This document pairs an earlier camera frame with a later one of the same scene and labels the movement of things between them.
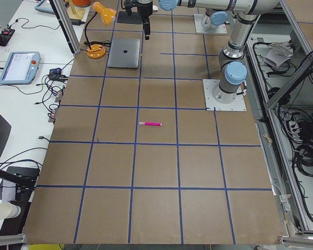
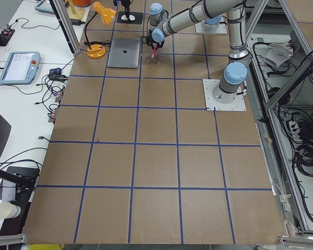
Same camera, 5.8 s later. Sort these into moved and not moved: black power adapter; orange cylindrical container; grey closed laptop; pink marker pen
Moved: pink marker pen
Not moved: orange cylindrical container; black power adapter; grey closed laptop
